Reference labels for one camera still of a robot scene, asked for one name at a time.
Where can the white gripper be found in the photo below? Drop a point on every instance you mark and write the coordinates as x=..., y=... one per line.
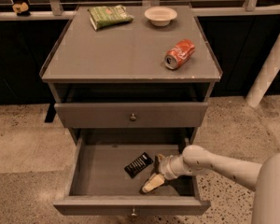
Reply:
x=165, y=169

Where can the black rxbar chocolate bar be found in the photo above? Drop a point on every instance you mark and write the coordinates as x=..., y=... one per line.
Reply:
x=138, y=165

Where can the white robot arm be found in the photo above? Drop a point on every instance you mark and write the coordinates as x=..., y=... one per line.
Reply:
x=263, y=179

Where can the round middle drawer knob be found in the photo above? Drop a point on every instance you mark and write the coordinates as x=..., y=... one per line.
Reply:
x=133, y=213

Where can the round drawer knob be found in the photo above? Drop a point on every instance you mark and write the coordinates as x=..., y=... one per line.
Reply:
x=133, y=213
x=133, y=117

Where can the round top drawer knob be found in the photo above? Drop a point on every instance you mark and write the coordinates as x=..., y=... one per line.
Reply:
x=133, y=117

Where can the grey top drawer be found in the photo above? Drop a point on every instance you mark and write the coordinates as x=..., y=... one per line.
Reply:
x=117, y=115

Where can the open grey middle drawer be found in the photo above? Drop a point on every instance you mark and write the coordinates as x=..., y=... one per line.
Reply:
x=99, y=186

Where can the grey drawer cabinet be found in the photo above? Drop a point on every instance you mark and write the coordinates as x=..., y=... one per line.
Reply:
x=125, y=64

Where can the red soda can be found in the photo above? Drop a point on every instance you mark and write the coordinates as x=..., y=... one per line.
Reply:
x=179, y=54

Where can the white paper bowl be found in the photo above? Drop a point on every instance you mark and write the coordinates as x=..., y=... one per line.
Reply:
x=160, y=16

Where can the green chip bag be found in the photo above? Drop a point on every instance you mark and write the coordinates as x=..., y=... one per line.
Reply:
x=103, y=16

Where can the small yellow black object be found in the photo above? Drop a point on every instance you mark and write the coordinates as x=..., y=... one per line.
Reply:
x=21, y=8

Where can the metal window rail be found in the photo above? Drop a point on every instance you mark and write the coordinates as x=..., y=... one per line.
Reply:
x=34, y=15

